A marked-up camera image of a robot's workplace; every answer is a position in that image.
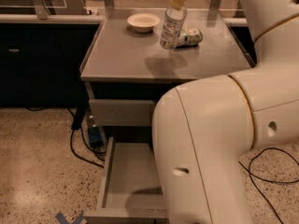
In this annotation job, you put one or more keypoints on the clear plastic water bottle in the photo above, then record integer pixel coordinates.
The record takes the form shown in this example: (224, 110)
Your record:
(173, 22)

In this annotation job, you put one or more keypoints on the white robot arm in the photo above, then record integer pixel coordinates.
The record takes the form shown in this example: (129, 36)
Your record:
(201, 128)

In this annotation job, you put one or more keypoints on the grey drawer cabinet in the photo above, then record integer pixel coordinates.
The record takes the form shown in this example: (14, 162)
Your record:
(123, 64)

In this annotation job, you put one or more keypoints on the closed grey upper drawer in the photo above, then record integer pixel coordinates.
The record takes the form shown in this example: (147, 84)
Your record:
(111, 112)

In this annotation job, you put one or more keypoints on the open grey middle drawer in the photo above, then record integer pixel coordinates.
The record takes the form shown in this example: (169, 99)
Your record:
(130, 191)

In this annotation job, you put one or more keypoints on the crushed green white can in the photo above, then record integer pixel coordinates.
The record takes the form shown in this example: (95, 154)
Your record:
(190, 37)

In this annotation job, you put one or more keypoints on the white paper bowl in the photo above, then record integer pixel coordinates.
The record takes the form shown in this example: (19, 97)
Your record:
(143, 22)

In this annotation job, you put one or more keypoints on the dark background cabinet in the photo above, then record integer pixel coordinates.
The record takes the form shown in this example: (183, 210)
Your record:
(39, 63)

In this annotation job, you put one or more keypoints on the blue power box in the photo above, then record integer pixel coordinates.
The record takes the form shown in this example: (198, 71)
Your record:
(94, 136)

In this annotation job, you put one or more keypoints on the blue floor tape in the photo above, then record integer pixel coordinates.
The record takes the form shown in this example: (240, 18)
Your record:
(62, 219)

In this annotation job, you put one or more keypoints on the white horizontal rail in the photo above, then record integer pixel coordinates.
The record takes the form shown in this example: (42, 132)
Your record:
(26, 18)

